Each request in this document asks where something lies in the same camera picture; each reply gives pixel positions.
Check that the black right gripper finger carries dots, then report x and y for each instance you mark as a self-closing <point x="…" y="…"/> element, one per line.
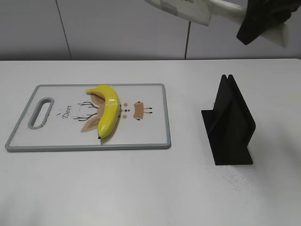
<point x="262" y="15"/>

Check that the white-handled kitchen knife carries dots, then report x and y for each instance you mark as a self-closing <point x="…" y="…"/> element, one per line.
<point x="200" y="12"/>

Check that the yellow plastic banana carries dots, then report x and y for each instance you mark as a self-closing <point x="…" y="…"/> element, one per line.
<point x="111" y="112"/>

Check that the black knife stand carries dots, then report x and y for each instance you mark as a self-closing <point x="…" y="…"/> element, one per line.
<point x="229" y="125"/>

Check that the grey-rimmed white cutting board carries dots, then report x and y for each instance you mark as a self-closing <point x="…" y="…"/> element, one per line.
<point x="65" y="118"/>

